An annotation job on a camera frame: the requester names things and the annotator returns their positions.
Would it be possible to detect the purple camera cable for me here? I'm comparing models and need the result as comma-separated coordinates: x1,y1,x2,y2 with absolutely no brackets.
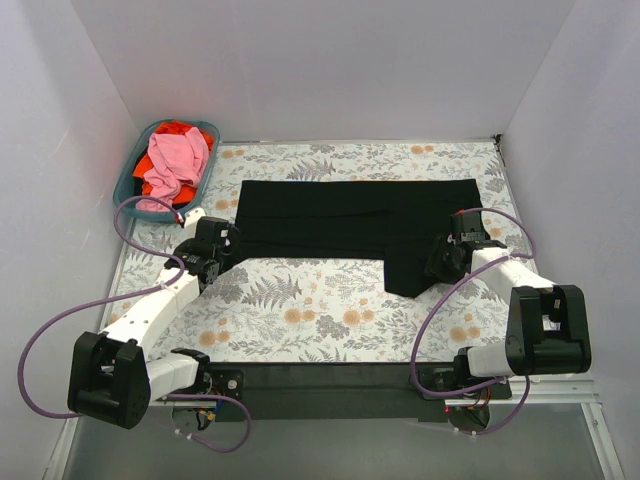
409,207,537,437
17,195,252,454

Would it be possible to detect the pink t shirt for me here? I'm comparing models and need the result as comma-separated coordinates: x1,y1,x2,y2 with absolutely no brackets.
135,126,210,213

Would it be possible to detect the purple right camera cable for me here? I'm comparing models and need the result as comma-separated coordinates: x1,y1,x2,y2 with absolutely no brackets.
409,207,537,437

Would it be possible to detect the black t shirt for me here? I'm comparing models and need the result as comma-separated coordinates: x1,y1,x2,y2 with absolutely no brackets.
232,179,481,298

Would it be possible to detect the floral patterned table mat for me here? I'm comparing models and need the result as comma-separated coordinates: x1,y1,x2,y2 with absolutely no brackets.
98,141,546,363

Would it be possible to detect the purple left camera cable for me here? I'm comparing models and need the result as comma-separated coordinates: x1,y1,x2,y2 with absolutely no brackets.
17,195,252,454

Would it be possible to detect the aluminium frame rail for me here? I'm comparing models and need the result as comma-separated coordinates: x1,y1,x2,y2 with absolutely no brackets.
47,375,624,479

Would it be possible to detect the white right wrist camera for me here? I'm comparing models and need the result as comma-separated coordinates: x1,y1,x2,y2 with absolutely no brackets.
449,210,466,245

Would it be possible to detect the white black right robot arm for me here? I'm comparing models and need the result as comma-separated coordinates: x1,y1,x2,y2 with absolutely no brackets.
410,208,592,398

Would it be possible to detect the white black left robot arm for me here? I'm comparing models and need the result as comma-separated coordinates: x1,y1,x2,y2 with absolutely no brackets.
67,210,240,429

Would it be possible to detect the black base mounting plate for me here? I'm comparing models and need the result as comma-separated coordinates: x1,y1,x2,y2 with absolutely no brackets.
199,360,516,424

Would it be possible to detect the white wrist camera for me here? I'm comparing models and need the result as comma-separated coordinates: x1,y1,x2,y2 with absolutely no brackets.
449,210,466,245
178,207,206,236

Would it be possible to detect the teal plastic laundry basket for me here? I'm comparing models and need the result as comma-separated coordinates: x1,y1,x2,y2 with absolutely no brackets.
113,119,220,223

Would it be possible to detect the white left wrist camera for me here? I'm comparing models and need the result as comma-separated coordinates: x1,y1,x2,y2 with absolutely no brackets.
178,207,206,236

